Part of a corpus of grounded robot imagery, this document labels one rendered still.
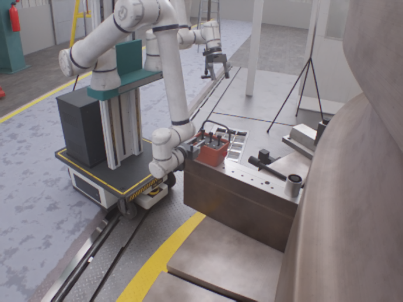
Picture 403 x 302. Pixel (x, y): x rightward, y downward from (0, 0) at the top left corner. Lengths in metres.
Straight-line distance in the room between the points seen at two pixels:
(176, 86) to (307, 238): 0.86
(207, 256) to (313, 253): 1.05
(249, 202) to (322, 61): 3.17
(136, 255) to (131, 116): 1.03
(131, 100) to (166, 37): 1.04
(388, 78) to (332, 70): 4.19
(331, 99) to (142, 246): 3.52
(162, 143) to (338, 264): 0.87
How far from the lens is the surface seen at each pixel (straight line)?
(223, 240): 1.77
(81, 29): 10.39
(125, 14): 1.17
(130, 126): 2.35
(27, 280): 2.18
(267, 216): 1.64
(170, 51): 1.28
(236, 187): 1.62
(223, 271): 1.63
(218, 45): 1.77
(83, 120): 2.18
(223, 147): 1.61
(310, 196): 0.86
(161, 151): 1.29
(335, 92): 4.63
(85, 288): 2.01
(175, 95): 1.31
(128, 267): 2.04
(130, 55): 2.08
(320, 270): 0.68
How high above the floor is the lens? 1.64
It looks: 31 degrees down
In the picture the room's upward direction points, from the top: 3 degrees clockwise
